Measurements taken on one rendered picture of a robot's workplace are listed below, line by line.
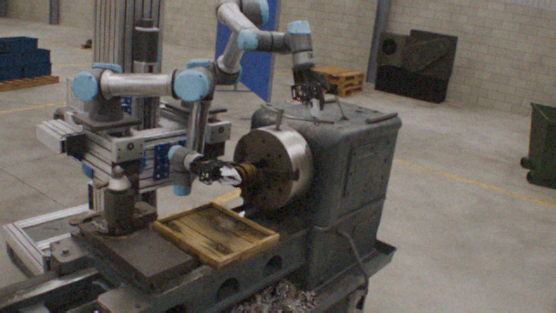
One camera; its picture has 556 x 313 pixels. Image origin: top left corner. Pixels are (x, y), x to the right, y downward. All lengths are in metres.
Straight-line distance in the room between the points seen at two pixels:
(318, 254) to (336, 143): 0.48
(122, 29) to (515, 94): 10.22
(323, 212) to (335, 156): 0.23
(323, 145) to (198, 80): 0.52
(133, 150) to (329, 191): 0.80
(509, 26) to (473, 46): 0.92
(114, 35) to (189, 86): 0.64
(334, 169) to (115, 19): 1.17
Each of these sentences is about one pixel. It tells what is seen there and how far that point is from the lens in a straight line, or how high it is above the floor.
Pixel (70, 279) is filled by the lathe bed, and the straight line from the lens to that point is 1.52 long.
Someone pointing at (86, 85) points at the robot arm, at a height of 1.33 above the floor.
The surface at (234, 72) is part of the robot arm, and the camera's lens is 2.29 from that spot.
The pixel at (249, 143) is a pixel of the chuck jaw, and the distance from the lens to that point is 1.78.
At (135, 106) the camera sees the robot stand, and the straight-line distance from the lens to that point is 2.23.
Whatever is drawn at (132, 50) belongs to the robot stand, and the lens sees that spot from 2.27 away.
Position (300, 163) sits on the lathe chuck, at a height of 1.14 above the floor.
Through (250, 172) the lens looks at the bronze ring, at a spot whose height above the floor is 1.10.
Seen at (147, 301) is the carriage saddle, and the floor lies 0.90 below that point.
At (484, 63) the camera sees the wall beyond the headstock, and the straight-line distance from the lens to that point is 11.66.
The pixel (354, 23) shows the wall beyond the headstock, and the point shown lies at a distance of 12.61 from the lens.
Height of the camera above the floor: 1.70
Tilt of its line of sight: 18 degrees down
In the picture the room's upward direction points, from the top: 7 degrees clockwise
